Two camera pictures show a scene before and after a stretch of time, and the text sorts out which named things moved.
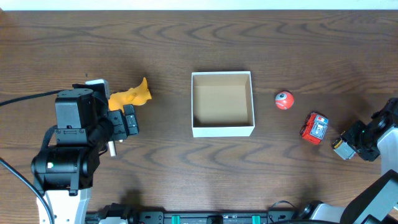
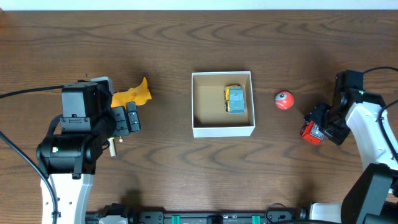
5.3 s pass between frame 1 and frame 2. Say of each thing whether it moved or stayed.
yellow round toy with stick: stayed
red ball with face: stayed
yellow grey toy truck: moved
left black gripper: stayed
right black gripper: moved
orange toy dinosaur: stayed
